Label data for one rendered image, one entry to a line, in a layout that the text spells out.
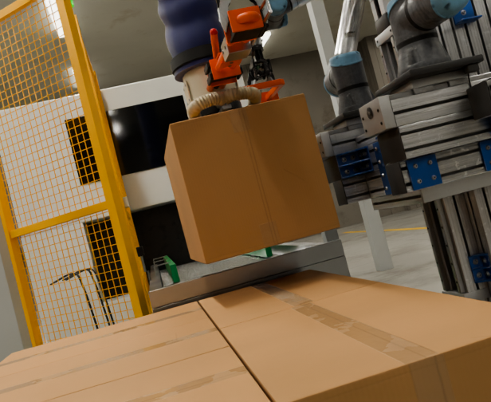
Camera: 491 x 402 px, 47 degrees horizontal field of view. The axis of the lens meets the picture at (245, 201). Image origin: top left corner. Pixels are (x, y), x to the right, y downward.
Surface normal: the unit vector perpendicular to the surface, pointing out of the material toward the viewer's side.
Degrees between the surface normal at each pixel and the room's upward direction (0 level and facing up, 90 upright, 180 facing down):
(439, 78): 90
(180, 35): 80
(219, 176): 90
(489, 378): 90
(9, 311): 90
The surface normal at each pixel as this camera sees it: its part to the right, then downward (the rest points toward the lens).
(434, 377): 0.16, -0.07
